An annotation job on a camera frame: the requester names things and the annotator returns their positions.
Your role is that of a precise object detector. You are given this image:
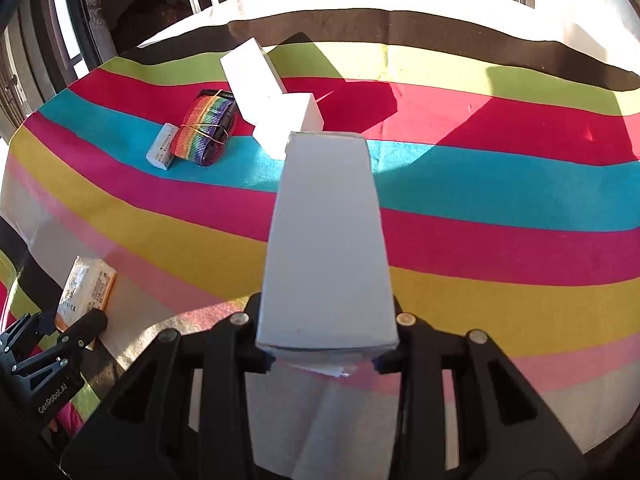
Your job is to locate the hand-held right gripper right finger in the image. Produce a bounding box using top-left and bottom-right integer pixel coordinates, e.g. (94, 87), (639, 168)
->
(372, 295), (586, 480)

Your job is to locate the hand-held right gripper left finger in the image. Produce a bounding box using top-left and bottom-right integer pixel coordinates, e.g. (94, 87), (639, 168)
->
(60, 292), (276, 480)

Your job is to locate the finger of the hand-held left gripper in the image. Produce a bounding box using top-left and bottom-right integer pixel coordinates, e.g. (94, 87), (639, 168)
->
(9, 308), (109, 419)
(0, 311), (57, 363)

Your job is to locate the tall grey-white cardboard box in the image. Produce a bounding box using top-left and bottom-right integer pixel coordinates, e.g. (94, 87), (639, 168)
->
(254, 131), (400, 379)

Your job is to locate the orange and white packet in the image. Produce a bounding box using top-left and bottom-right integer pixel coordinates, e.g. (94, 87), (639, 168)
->
(54, 255), (118, 351)

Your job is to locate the striped colourful tablecloth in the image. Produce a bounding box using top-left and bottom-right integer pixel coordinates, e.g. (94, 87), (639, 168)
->
(0, 0), (640, 480)

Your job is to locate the small white printed box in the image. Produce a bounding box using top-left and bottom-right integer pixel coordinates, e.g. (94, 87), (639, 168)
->
(145, 122), (180, 170)

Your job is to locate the white cardboard box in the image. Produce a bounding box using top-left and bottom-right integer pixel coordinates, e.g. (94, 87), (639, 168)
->
(252, 92), (327, 161)
(219, 37), (289, 126)

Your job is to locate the dark sliding glass door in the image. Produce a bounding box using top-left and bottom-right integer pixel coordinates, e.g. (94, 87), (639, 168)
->
(0, 0), (122, 133)

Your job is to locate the rainbow striped strap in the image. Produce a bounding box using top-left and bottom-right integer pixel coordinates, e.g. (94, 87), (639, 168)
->
(169, 89), (239, 166)

